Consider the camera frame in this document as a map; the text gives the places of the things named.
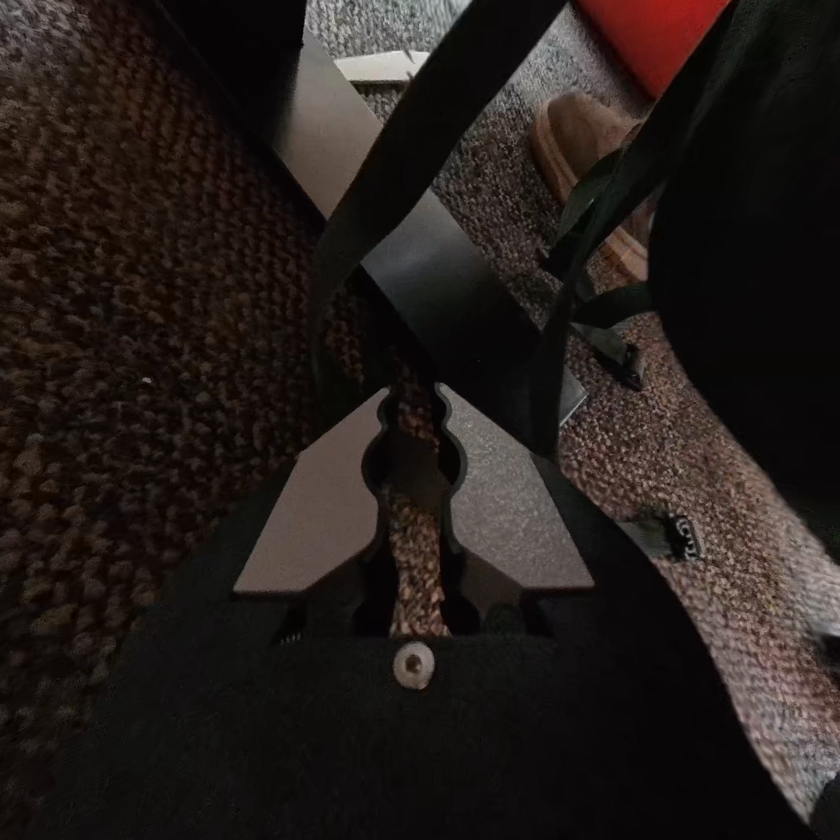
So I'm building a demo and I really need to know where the brown shoe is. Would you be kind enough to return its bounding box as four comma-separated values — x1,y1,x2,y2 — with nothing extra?
530,91,657,280

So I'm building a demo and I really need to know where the red cloth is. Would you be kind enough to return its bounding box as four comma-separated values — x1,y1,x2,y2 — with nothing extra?
574,0,732,99

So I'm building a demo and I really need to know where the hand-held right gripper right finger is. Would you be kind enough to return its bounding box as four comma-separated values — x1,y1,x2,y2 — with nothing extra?
433,383,596,621

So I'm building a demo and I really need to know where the black bag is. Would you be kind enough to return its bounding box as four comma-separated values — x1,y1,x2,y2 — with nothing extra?
646,0,840,513

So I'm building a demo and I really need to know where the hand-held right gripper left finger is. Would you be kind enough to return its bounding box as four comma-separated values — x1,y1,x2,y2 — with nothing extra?
231,386,398,624

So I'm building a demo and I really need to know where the black desk leg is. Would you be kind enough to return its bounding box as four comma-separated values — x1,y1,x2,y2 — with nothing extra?
151,0,588,460

